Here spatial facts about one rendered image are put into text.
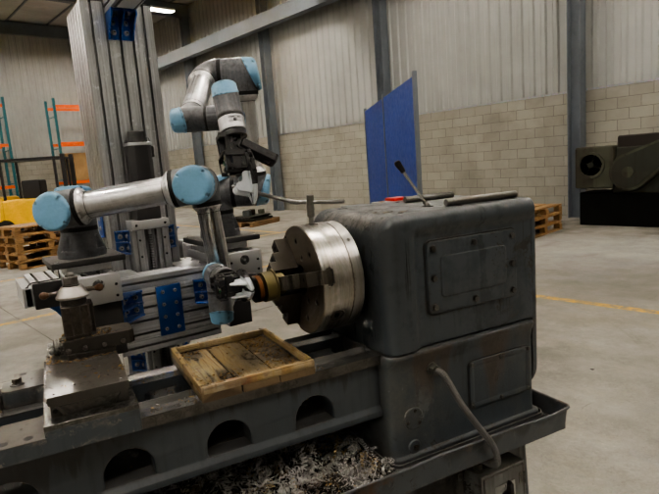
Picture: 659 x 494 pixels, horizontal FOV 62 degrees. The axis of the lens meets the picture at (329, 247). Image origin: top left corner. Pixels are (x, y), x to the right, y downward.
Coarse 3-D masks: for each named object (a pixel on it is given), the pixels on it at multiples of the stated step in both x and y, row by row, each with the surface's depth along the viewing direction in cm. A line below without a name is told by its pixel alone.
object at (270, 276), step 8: (264, 272) 151; (272, 272) 152; (280, 272) 154; (256, 280) 149; (264, 280) 150; (272, 280) 150; (256, 288) 148; (264, 288) 149; (272, 288) 149; (256, 296) 154; (264, 296) 149; (272, 296) 150
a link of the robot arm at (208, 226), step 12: (216, 192) 177; (204, 204) 178; (216, 204) 179; (204, 216) 179; (216, 216) 181; (204, 228) 180; (216, 228) 181; (204, 240) 182; (216, 240) 181; (216, 252) 181; (228, 264) 185
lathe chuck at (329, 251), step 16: (304, 224) 156; (320, 224) 155; (288, 240) 161; (304, 240) 151; (320, 240) 148; (336, 240) 150; (304, 256) 153; (320, 256) 145; (336, 256) 147; (336, 272) 146; (352, 272) 148; (320, 288) 146; (336, 288) 146; (352, 288) 148; (304, 304) 157; (320, 304) 148; (336, 304) 147; (352, 304) 150; (304, 320) 159; (320, 320) 149; (336, 320) 151
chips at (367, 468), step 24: (336, 432) 175; (264, 456) 159; (288, 456) 158; (312, 456) 159; (336, 456) 160; (360, 456) 159; (192, 480) 154; (216, 480) 151; (240, 480) 151; (264, 480) 139; (288, 480) 148; (312, 480) 146; (336, 480) 141; (360, 480) 145
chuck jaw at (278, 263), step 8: (280, 240) 161; (272, 248) 163; (280, 248) 160; (288, 248) 161; (272, 256) 158; (280, 256) 158; (288, 256) 159; (272, 264) 156; (280, 264) 156; (288, 264) 157; (296, 264) 158; (288, 272) 159
